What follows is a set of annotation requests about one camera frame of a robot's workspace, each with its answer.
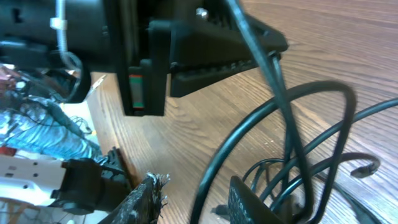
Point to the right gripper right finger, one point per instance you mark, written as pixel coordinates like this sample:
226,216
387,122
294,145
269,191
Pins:
244,207

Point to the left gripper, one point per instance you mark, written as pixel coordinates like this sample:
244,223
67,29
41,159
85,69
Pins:
147,35

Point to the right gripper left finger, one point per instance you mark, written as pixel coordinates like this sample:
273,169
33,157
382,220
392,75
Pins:
143,205

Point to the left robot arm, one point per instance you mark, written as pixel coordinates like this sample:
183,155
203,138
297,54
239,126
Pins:
54,47

